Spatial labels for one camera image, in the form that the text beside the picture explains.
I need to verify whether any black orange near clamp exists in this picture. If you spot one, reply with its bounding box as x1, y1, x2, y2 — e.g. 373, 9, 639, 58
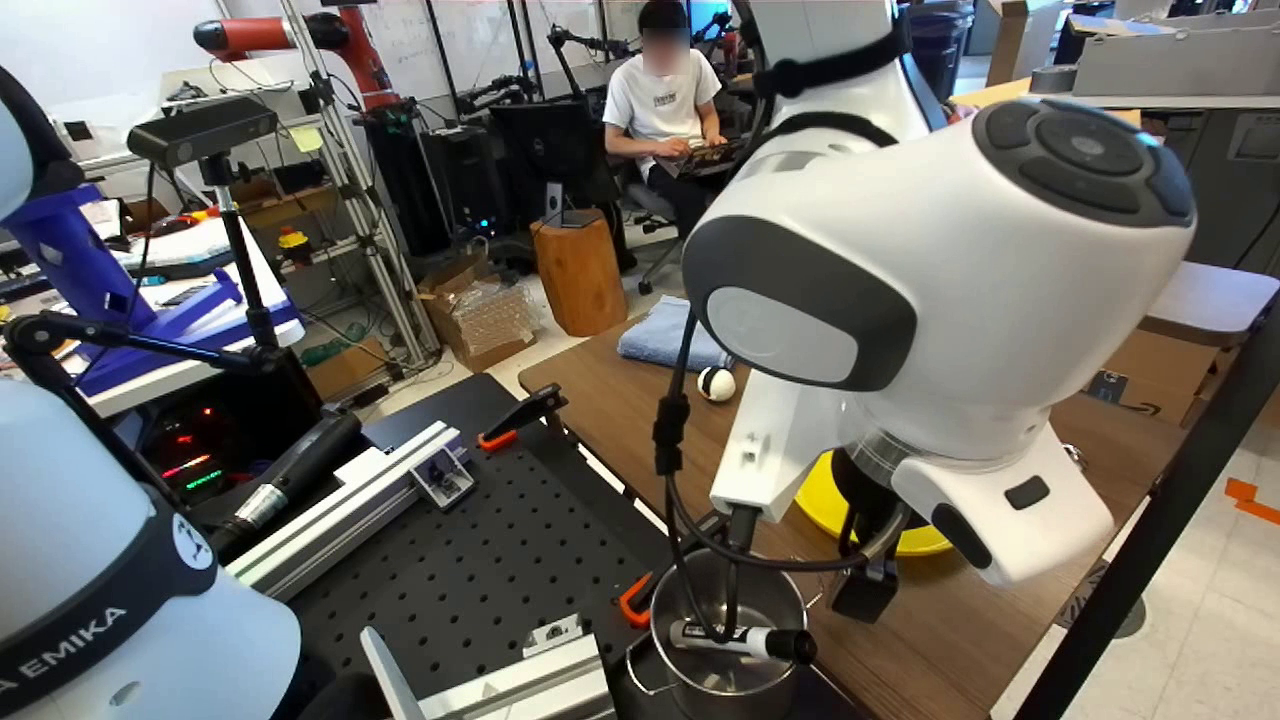
615, 577, 656, 628

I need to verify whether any stainless steel pot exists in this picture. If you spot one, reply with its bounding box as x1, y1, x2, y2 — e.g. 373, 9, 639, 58
626, 550, 811, 720

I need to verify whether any aluminium extrusion rail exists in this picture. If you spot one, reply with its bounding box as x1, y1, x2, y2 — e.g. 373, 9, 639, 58
229, 420, 476, 601

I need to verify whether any white black marker in pot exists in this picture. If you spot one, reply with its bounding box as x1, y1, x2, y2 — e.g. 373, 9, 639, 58
669, 615, 818, 663

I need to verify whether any black perforated breadboard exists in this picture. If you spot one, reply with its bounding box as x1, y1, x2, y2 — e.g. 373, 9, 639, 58
292, 423, 686, 720

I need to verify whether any black orange clamp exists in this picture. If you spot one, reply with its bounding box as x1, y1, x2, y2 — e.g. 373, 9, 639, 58
615, 577, 656, 628
476, 383, 565, 451

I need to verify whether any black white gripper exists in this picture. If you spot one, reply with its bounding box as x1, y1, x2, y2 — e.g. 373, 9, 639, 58
709, 372, 1111, 583

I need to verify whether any metal wire shelving rack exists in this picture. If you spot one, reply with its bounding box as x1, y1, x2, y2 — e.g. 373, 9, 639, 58
282, 0, 440, 375

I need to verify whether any cardboard box on floor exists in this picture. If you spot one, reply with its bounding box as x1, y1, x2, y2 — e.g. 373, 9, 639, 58
415, 261, 538, 372

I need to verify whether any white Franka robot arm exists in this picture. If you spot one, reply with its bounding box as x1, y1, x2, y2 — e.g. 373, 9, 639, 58
3, 0, 1197, 720

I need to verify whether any white black small ball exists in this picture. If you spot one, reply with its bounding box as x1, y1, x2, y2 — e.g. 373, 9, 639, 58
695, 369, 736, 404

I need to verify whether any seated person white shirt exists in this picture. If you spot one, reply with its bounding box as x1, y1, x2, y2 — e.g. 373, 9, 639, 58
601, 0, 729, 234

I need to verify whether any black orange far clamp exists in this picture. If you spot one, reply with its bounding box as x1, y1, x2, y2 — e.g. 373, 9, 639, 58
476, 383, 565, 451

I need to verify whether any yellow plastic plate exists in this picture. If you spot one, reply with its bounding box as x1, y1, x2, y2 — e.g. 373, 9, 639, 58
793, 447, 961, 560

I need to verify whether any blue white robot base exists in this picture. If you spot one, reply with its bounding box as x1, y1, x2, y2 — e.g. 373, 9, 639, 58
3, 184, 255, 399

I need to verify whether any folded blue cloth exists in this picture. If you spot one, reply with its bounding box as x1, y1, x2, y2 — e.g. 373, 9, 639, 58
615, 297, 731, 369

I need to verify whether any camera on black stand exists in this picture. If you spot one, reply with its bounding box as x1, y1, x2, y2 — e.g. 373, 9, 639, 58
127, 97, 323, 437

